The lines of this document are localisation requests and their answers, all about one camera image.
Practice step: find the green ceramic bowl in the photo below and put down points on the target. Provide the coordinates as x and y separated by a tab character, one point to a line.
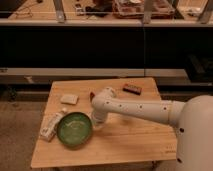
74	129

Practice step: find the white tube with cap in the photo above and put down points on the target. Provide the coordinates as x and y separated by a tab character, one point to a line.
48	131

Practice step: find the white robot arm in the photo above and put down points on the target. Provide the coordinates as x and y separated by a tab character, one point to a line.
192	119

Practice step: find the dark red sausage toy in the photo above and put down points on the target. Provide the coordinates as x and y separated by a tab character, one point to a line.
92	95

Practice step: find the black and orange box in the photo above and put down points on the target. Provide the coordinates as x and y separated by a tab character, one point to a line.
132	89

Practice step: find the white rectangular sponge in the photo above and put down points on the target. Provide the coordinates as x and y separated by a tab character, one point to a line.
69	99

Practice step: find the wooden folding table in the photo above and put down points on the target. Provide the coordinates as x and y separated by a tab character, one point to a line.
122	140

